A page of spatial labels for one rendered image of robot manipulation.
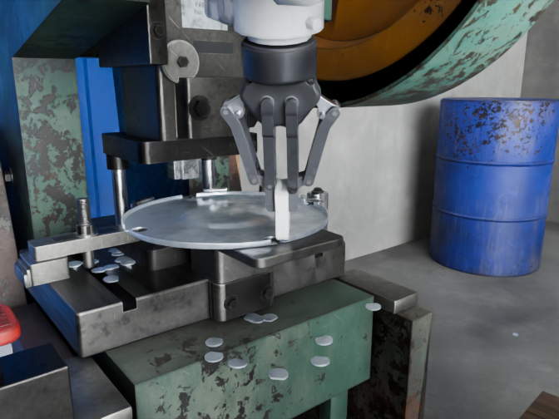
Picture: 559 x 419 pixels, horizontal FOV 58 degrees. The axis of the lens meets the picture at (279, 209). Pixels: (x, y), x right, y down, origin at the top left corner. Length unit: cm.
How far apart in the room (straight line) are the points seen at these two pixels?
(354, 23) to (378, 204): 203
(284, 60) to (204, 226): 28
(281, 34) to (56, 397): 40
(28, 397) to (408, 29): 74
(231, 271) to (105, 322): 17
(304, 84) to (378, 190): 244
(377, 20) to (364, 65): 9
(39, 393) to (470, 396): 147
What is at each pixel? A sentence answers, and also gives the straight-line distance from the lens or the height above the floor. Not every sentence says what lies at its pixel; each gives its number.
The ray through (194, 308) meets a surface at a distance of 72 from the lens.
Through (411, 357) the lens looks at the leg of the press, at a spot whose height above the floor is 56.
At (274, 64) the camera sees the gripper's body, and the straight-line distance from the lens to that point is 50.
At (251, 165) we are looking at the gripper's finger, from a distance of 57.
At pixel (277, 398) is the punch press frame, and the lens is 75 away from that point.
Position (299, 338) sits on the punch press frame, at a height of 62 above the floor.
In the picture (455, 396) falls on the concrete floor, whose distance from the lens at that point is 181.
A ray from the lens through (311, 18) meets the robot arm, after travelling 49.
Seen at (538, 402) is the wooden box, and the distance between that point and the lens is 120.
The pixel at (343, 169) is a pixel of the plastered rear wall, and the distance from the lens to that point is 272.
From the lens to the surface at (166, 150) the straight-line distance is 73.
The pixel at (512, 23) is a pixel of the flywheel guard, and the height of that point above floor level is 105.
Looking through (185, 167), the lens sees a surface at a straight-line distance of 80.
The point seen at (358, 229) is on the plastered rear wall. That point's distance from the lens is 288.
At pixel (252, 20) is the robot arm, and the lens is 49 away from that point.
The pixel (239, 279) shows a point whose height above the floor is 70.
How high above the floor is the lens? 97
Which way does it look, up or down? 14 degrees down
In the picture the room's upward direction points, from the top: straight up
